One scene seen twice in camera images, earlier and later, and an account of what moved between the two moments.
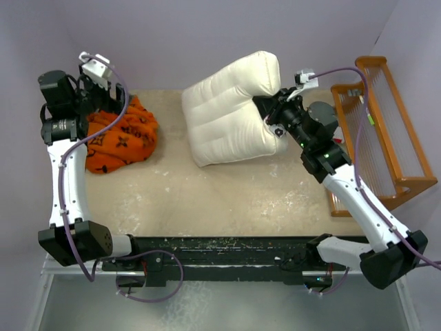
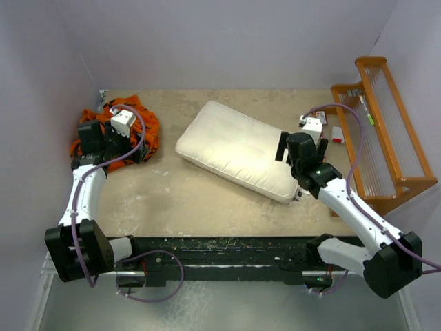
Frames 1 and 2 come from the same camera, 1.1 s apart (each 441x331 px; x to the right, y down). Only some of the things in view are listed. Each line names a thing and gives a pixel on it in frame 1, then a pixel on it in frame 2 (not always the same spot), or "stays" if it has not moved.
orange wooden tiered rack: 384,148 stays
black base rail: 150,261 stays
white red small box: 338,136 stays
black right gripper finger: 265,104 to 282,147
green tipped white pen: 369,116 stays
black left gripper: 109,104 to 110,132
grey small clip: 354,92 stays
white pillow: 224,123 to 238,148
